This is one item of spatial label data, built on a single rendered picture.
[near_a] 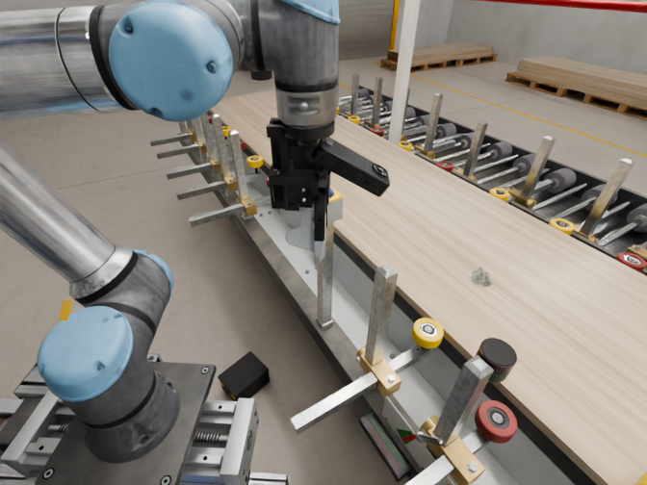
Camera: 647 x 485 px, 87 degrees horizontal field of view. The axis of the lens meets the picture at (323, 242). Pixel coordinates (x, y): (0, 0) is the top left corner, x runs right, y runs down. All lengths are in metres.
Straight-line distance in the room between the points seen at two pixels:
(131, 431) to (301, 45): 0.60
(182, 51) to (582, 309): 1.18
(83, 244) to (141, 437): 0.33
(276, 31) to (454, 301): 0.89
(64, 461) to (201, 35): 0.69
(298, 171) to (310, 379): 1.55
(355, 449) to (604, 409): 1.05
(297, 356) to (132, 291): 1.45
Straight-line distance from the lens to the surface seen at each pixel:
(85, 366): 0.57
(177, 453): 0.71
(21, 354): 2.61
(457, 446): 0.90
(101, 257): 0.65
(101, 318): 0.61
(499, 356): 0.69
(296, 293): 1.33
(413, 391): 1.22
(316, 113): 0.43
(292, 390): 1.90
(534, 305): 1.19
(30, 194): 0.62
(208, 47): 0.28
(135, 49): 0.29
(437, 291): 1.11
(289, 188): 0.48
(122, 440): 0.70
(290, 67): 0.42
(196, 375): 0.77
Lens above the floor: 1.67
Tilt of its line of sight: 38 degrees down
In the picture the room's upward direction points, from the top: straight up
